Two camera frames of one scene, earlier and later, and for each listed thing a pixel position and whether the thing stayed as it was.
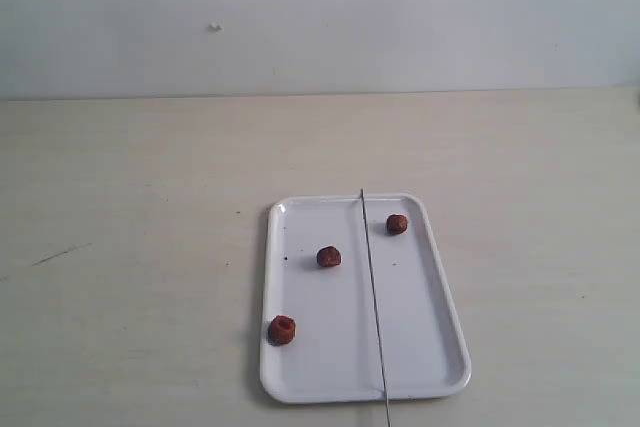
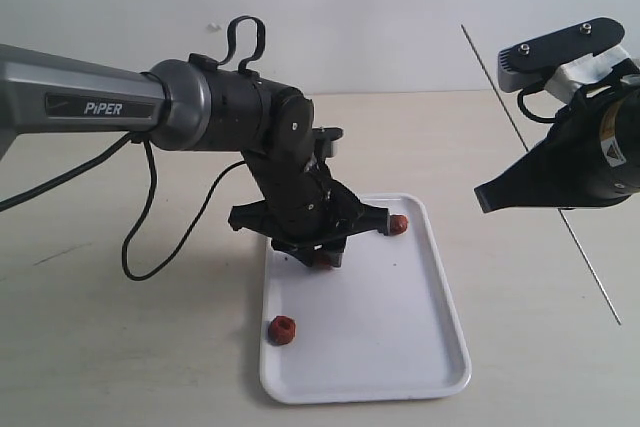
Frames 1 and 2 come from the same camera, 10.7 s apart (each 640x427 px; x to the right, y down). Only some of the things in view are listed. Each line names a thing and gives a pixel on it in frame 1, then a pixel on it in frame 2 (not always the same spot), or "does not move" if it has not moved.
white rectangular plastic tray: x=319 y=337 does not move
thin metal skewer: x=375 y=311 -> x=559 y=210
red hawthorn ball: x=396 y=224 does not move
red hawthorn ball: x=281 y=330 does not move
